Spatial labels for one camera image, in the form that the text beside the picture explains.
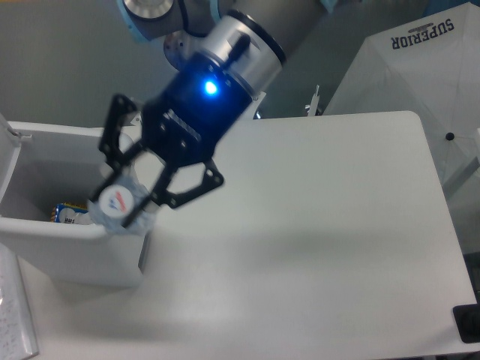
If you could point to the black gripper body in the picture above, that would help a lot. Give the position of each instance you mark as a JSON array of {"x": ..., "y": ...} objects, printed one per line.
[{"x": 184, "y": 123}]

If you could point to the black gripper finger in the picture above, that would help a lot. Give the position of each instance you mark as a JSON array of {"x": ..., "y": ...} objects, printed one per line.
[
  {"x": 161, "y": 195},
  {"x": 117, "y": 161}
]

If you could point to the clear crushed plastic bottle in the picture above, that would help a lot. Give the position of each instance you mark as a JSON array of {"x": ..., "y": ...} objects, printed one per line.
[{"x": 116, "y": 202}]

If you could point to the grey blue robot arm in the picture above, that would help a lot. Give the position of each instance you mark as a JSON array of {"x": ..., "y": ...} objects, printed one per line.
[{"x": 251, "y": 42}]

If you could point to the white open trash can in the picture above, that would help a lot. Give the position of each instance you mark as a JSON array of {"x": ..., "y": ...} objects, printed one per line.
[{"x": 43, "y": 165}]

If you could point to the blue yellow snack wrapper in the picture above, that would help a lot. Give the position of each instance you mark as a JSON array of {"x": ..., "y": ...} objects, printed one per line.
[{"x": 69, "y": 213}]

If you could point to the white superior umbrella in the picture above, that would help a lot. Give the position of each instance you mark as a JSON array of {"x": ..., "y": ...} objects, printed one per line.
[{"x": 430, "y": 67}]

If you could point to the black device at edge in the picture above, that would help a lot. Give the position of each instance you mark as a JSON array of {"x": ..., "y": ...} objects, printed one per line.
[{"x": 467, "y": 320}]

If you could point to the white metal base bracket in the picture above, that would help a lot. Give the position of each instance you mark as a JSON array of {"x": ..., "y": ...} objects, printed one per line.
[{"x": 284, "y": 102}]

